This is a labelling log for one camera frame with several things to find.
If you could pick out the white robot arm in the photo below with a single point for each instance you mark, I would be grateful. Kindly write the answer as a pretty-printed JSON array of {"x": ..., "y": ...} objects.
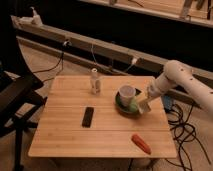
[{"x": 176, "y": 73}]

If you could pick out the orange toy carrot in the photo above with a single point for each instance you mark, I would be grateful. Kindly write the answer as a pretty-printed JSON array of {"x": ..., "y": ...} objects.
[{"x": 138, "y": 141}]

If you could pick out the black remote control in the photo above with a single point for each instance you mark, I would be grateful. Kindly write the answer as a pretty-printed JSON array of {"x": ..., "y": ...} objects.
[{"x": 88, "y": 115}]

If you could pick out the white spray bottle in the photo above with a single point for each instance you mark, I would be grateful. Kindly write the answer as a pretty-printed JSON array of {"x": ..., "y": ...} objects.
[{"x": 36, "y": 17}]

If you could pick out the white ceramic cup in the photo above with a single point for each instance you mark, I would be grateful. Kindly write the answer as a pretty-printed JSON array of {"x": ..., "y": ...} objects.
[{"x": 127, "y": 93}]

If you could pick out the white plug on rail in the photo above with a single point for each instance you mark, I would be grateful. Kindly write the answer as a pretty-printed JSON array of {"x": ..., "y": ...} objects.
[{"x": 134, "y": 61}]

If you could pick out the wooden table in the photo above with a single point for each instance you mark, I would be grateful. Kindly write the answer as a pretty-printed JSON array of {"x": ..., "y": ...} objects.
[{"x": 60, "y": 132}]

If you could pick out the green plate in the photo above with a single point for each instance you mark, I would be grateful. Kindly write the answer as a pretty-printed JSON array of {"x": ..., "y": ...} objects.
[{"x": 131, "y": 109}]

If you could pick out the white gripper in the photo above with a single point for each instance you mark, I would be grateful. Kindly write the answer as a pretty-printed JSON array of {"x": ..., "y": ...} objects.
[{"x": 153, "y": 92}]

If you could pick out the black chair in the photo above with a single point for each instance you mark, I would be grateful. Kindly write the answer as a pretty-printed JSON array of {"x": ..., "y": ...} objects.
[{"x": 18, "y": 102}]

